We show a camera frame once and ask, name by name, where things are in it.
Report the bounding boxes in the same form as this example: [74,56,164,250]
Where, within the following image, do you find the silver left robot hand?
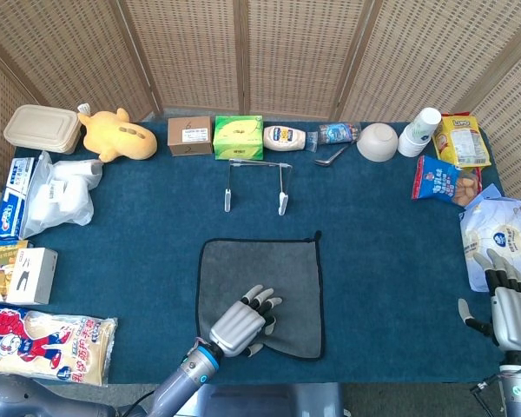
[208,284,284,359]

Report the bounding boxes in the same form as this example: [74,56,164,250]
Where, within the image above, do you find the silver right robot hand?
[457,248,521,354]

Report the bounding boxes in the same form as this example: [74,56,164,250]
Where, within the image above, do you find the blue and grey towel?
[197,229,326,361]

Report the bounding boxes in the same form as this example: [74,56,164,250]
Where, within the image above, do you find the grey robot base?
[154,381,346,417]

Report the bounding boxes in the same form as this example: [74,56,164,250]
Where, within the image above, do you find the cream mayonnaise bottle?
[262,124,308,152]

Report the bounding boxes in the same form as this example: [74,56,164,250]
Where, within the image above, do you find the clear plastic water bottle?
[304,122,362,153]

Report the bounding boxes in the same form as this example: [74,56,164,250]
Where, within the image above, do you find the yellow plush dinosaur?
[76,103,158,164]

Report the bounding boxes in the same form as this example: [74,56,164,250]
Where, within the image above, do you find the white and light blue pouch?
[457,182,521,294]

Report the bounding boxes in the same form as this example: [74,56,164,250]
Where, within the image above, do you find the blue carpet table cover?
[0,120,511,386]

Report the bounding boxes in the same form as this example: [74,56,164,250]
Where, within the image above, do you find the blue and red snack bag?
[411,155,484,209]

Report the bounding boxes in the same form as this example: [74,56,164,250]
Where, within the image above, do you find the yellow snack bag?
[432,113,492,169]

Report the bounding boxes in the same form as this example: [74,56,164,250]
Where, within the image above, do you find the dark spoon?
[314,142,352,168]

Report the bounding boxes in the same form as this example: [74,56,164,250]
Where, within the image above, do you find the green tissue pack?
[212,114,265,162]

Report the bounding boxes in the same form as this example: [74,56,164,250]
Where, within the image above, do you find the cartoon printed bread bag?
[0,302,119,387]

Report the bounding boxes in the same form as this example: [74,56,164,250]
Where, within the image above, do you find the small cardboard box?
[167,116,214,157]

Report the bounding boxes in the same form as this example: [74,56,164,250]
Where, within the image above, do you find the stack of white paper cups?
[397,107,443,158]

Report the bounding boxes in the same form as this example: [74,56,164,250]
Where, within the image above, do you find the white box with black print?
[6,247,59,306]

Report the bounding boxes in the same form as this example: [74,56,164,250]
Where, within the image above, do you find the white plastic bag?
[20,150,104,240]

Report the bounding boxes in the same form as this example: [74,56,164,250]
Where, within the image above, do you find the beige upturned bowl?
[356,122,399,163]

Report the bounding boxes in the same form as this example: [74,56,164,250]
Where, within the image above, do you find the blue white toothpaste box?
[0,156,36,242]

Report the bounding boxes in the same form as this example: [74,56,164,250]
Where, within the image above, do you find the woven folding screen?
[0,0,521,218]

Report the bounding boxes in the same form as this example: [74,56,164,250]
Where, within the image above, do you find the beige lidded food container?
[3,103,82,156]

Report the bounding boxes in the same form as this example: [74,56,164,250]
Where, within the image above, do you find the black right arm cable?
[469,373,505,417]

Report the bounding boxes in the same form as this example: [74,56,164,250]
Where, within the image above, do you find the metal wire stand white feet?
[223,157,293,216]

